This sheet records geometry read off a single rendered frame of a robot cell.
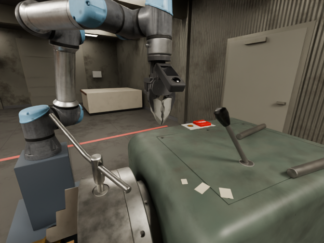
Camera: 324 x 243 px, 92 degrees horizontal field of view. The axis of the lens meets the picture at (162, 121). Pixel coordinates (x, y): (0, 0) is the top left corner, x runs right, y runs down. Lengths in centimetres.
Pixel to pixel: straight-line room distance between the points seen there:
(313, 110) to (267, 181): 278
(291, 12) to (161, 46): 302
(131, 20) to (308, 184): 58
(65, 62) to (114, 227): 71
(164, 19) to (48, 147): 74
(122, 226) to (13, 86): 954
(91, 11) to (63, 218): 48
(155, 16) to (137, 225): 49
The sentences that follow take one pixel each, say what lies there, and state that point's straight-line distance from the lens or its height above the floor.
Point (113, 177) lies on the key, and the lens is 31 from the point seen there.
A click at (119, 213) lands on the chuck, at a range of 36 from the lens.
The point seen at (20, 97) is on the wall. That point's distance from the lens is 978.
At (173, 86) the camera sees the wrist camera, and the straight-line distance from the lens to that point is 40.
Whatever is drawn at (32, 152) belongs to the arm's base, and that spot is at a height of 114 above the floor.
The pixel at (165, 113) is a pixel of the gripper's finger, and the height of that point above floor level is 136.
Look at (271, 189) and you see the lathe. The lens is 41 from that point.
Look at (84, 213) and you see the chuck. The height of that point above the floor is 123.
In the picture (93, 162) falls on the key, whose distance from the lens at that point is 34.
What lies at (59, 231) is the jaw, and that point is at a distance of 50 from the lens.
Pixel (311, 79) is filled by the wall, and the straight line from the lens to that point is 315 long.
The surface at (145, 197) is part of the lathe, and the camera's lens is 43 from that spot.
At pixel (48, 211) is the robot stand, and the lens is 105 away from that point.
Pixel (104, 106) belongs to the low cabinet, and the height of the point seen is 30.
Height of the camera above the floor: 148
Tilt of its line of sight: 17 degrees down
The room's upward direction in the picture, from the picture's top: straight up
